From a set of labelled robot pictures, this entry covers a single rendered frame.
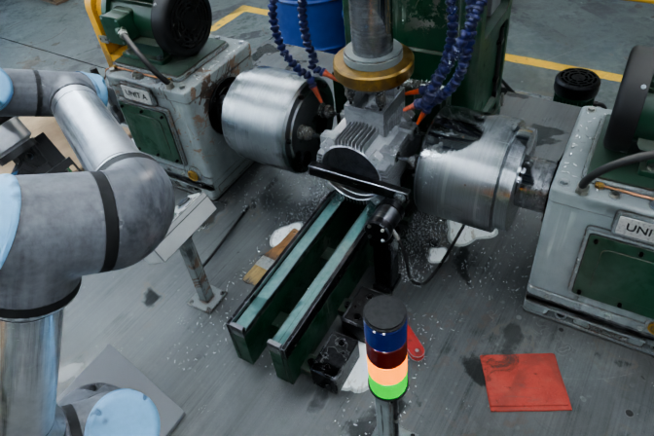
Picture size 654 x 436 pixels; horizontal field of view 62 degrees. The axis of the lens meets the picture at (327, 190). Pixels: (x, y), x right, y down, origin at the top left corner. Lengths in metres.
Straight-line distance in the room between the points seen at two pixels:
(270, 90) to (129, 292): 0.61
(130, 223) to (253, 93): 0.78
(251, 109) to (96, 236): 0.79
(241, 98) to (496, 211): 0.65
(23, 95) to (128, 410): 0.51
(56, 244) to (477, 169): 0.79
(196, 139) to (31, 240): 0.93
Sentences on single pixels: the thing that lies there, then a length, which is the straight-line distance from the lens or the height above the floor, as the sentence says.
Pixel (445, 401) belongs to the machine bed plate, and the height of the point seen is 0.80.
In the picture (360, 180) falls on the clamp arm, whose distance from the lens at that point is 1.24.
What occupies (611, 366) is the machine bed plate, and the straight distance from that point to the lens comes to 1.28.
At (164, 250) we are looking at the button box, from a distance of 1.15.
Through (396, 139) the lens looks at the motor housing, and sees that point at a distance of 1.29.
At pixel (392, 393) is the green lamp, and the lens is 0.89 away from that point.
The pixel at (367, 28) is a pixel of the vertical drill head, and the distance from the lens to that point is 1.17.
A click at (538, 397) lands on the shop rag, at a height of 0.81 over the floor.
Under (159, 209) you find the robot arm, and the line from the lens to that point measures 0.66.
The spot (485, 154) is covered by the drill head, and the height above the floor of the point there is 1.14.
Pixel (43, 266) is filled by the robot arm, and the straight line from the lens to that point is 0.62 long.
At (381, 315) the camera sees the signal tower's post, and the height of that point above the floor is 1.22.
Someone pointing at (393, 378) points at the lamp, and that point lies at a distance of 0.85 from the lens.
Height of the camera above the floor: 1.84
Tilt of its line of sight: 42 degrees down
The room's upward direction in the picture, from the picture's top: 8 degrees counter-clockwise
